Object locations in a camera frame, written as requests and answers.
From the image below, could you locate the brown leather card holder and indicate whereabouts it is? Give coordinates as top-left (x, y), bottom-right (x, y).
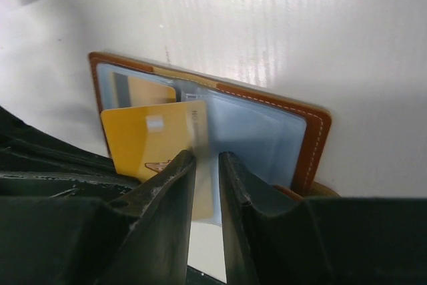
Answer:
top-left (88, 51), bottom-right (341, 202)

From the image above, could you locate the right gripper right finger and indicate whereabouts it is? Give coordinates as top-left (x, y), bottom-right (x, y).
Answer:
top-left (218, 152), bottom-right (426, 284)

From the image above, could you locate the gold card in pocket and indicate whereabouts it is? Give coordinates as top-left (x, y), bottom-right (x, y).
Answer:
top-left (112, 73), bottom-right (176, 107)

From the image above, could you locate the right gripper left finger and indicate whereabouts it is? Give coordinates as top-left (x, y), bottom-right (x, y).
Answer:
top-left (1, 151), bottom-right (195, 284)

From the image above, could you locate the yellow gold card front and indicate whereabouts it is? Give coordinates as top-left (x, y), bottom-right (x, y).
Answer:
top-left (101, 100), bottom-right (214, 220)

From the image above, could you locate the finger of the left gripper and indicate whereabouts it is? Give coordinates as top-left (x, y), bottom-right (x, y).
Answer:
top-left (1, 109), bottom-right (139, 198)

